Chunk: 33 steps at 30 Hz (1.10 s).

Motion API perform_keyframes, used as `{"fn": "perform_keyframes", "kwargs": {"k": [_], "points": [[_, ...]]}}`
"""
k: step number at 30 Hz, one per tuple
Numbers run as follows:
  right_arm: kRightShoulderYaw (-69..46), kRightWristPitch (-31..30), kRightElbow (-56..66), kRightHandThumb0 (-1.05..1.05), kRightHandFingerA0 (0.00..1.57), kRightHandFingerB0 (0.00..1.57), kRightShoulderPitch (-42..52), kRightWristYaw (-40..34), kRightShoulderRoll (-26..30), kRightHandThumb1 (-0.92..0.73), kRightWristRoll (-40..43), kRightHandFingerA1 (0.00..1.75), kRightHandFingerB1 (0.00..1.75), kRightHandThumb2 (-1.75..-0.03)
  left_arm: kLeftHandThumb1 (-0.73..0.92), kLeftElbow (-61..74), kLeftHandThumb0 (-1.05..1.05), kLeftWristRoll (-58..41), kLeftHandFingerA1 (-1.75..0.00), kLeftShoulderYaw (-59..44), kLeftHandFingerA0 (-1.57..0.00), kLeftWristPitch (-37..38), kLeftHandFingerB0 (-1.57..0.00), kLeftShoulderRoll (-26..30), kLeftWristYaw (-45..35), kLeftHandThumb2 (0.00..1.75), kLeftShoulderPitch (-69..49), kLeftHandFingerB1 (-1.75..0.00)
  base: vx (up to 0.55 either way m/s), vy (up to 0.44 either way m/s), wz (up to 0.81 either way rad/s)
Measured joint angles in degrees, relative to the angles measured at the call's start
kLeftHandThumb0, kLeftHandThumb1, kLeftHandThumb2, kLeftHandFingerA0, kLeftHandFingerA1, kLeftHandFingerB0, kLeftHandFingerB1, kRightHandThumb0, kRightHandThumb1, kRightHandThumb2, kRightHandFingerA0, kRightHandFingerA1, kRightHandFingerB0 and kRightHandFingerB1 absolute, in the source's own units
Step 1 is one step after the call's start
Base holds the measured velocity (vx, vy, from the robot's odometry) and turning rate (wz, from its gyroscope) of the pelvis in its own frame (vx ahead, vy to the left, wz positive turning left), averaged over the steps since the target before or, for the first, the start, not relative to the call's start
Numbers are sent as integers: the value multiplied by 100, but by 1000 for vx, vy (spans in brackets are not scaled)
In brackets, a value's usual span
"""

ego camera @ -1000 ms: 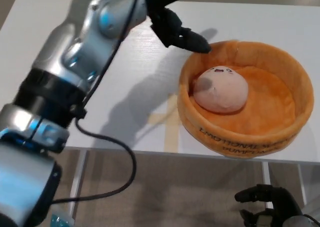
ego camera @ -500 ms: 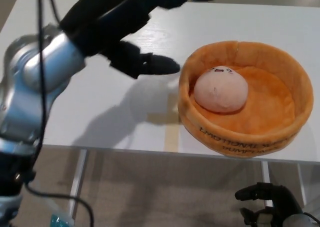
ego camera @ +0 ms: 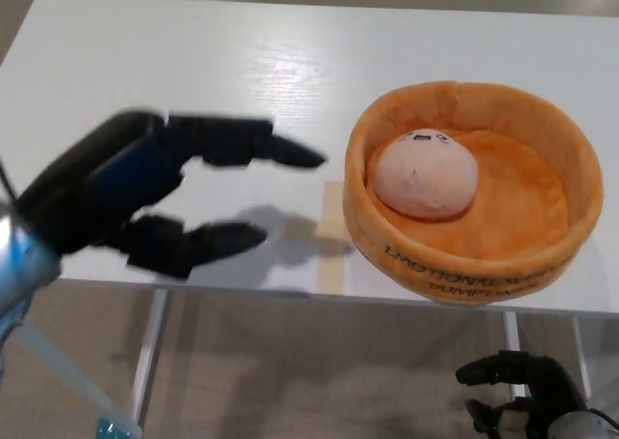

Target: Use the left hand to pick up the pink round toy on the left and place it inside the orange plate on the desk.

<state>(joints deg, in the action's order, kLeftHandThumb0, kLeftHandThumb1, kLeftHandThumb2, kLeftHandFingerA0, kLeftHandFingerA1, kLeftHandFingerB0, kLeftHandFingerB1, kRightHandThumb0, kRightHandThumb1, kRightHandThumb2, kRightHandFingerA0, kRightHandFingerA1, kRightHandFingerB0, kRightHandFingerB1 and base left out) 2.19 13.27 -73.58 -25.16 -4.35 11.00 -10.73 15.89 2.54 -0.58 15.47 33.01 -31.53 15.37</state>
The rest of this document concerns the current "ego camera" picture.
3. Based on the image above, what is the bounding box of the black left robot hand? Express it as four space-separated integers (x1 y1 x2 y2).
16 111 330 280

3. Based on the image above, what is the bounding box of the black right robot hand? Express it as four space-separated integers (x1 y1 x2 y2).
455 350 594 439

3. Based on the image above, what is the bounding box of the pink round plush toy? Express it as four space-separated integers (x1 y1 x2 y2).
374 128 481 223

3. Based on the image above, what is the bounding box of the orange plush round plate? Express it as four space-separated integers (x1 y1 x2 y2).
343 81 604 307

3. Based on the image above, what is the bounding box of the white metal table leg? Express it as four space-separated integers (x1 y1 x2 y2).
130 289 171 424
572 315 592 401
502 310 521 356

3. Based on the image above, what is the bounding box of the light grey diagonal bar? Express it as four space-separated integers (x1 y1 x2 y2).
12 325 144 439

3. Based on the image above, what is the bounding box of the beige masking tape strip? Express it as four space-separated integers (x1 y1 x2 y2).
316 181 347 297
284 216 350 243

